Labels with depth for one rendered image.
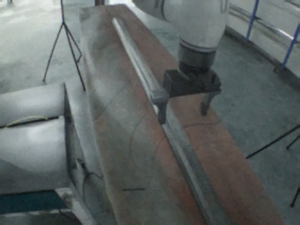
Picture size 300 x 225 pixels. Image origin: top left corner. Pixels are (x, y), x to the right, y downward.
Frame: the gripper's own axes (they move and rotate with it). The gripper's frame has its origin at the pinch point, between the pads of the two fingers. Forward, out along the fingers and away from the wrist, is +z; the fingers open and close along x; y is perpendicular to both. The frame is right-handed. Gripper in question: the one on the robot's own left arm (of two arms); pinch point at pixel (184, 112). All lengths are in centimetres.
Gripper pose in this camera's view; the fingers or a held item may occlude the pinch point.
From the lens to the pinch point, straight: 61.3
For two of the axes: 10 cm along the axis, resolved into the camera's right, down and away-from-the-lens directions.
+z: -0.6, 7.1, 7.0
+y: -3.0, -6.8, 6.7
